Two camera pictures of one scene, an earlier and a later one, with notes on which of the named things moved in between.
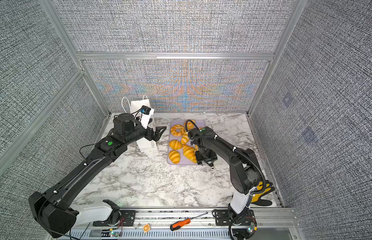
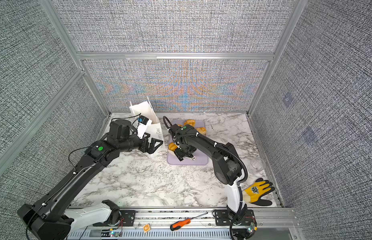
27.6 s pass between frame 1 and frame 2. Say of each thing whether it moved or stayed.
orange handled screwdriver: stayed
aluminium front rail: stayed
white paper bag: moved
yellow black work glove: stayed
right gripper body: moved
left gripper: moved
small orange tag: stayed
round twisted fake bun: stayed
